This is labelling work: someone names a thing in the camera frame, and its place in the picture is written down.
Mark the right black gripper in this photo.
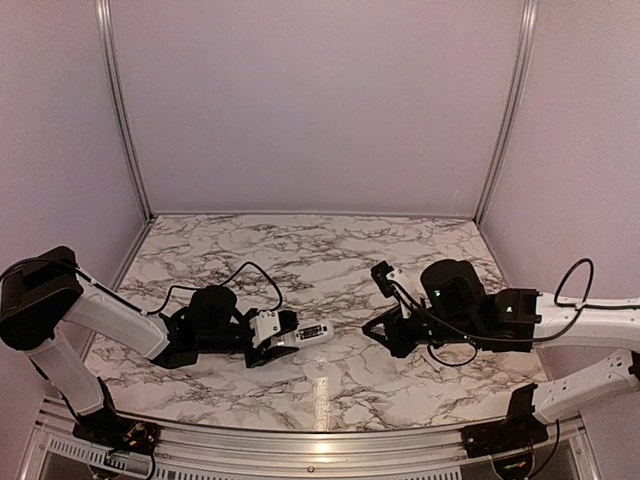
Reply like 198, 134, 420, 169
363, 303, 479, 358

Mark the white remote control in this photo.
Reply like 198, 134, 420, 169
270, 321, 334, 349

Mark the white battery cover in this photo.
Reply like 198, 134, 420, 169
420, 353, 444, 372

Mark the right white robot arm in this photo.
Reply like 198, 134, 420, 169
362, 259, 639, 448

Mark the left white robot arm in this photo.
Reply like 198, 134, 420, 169
1, 246, 300, 445

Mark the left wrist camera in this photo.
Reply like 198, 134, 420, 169
249, 311, 285, 348

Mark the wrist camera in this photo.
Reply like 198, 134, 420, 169
249, 311, 285, 348
370, 261, 420, 319

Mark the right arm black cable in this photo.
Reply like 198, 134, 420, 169
389, 258, 640, 369

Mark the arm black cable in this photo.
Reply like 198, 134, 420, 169
0, 249, 284, 321
389, 258, 640, 369

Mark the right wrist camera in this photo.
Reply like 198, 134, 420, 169
370, 261, 420, 319

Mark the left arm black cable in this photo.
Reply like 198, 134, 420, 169
0, 249, 284, 321

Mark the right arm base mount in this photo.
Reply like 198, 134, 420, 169
461, 383, 549, 458

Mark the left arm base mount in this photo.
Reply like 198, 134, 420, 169
73, 408, 161, 455

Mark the front aluminium rail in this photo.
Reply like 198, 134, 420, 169
19, 397, 601, 480

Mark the right aluminium frame post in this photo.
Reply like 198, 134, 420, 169
473, 0, 540, 229

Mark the aluminium frame post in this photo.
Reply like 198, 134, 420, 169
95, 0, 154, 224
473, 0, 540, 229

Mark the left aluminium frame post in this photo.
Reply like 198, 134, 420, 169
95, 0, 154, 224

